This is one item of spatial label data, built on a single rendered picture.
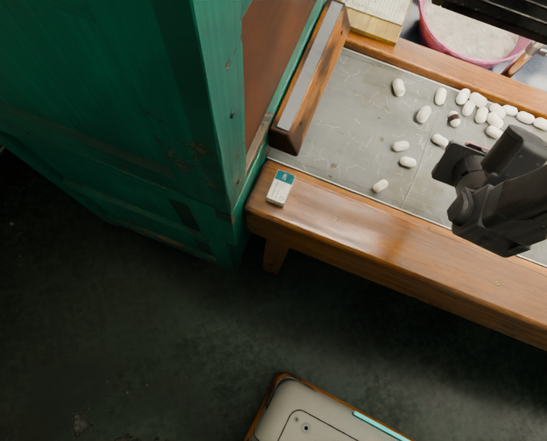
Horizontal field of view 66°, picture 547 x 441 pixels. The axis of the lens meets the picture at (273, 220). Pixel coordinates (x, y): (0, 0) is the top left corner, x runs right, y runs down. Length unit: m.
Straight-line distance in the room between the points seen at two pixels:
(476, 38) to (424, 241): 0.50
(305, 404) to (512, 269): 0.66
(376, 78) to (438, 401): 1.12
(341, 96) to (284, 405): 0.82
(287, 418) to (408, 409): 0.51
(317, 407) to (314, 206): 0.65
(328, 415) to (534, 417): 0.80
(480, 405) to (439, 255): 0.96
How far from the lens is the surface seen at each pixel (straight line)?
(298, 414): 1.25
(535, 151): 0.59
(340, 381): 1.54
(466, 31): 1.12
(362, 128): 0.89
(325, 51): 0.82
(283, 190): 0.76
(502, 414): 1.75
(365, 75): 0.95
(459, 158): 0.70
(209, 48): 0.32
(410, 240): 0.81
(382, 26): 0.99
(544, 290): 0.91
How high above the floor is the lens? 1.51
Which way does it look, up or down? 75 degrees down
